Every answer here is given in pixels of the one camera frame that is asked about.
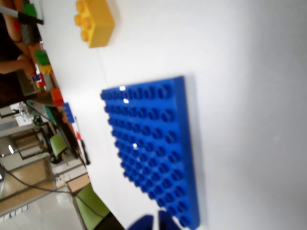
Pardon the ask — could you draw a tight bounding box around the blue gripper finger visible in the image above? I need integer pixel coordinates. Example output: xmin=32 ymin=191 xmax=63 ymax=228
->
xmin=158 ymin=210 xmax=184 ymax=230
xmin=126 ymin=214 xmax=154 ymax=230

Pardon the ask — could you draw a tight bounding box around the blue toy block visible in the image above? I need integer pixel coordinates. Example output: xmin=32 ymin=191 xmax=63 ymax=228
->
xmin=61 ymin=102 xmax=76 ymax=124

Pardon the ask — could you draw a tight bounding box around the orange toy block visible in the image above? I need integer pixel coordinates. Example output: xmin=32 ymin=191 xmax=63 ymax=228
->
xmin=50 ymin=88 xmax=64 ymax=107

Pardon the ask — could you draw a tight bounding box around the small yellow toy block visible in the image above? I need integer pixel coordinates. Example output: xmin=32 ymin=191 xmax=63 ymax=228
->
xmin=39 ymin=64 xmax=53 ymax=75

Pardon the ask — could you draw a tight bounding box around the green toy block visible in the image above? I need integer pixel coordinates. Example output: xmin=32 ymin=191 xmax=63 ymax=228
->
xmin=24 ymin=3 xmax=38 ymax=19
xmin=35 ymin=49 xmax=51 ymax=66

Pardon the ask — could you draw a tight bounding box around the yellow 2x2 block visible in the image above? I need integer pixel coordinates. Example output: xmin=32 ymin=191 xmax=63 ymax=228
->
xmin=73 ymin=0 xmax=116 ymax=48

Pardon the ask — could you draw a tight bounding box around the green chair seat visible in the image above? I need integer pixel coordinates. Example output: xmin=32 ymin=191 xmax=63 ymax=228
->
xmin=49 ymin=133 xmax=68 ymax=157
xmin=75 ymin=184 xmax=113 ymax=229

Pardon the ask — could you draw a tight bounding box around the blue 8x8 stud plate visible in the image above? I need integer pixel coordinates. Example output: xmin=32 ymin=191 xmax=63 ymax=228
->
xmin=100 ymin=76 xmax=201 ymax=230

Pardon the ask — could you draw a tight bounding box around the grey black marker pen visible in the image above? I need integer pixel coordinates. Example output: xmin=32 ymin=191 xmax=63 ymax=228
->
xmin=0 ymin=5 xmax=44 ymax=25

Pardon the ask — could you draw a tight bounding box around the dark floor cable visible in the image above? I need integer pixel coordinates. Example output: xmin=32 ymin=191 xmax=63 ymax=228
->
xmin=0 ymin=161 xmax=74 ymax=194

